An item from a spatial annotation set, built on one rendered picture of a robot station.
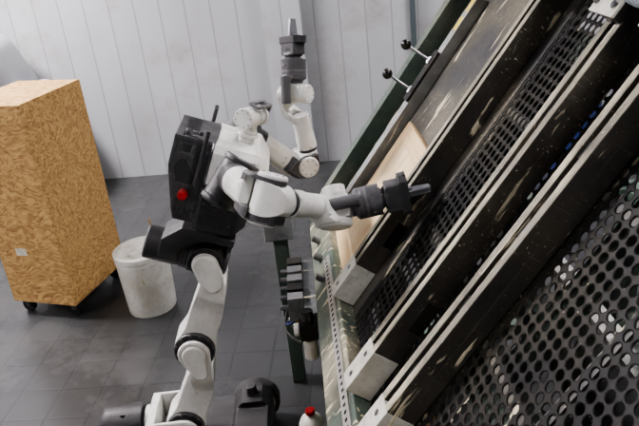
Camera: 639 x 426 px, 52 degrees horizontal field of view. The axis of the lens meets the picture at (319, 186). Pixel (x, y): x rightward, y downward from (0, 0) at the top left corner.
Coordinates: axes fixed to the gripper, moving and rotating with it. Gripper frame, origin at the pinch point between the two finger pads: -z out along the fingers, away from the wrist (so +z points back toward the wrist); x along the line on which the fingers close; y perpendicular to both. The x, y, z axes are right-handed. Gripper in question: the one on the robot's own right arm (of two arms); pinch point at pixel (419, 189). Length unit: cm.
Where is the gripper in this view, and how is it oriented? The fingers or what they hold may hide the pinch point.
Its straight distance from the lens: 181.9
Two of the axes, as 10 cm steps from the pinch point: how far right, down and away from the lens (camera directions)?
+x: -2.2, -9.0, -3.9
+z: -9.7, 2.2, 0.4
